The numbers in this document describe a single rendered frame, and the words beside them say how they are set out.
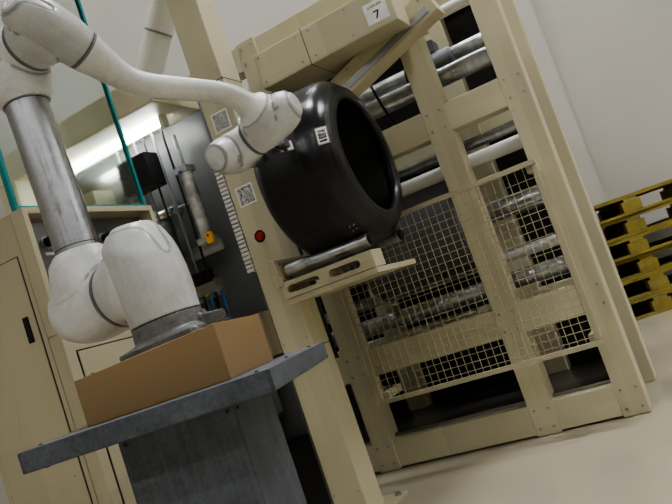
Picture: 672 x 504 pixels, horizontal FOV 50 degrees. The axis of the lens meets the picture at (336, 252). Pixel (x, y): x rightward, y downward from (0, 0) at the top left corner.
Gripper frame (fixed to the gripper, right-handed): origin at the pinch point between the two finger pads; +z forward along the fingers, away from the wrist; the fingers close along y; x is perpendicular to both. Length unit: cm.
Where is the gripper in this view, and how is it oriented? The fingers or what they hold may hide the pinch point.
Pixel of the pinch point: (285, 146)
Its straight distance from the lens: 228.9
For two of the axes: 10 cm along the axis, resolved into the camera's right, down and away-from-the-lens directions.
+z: 3.8, -2.0, 9.0
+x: 3.8, 9.2, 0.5
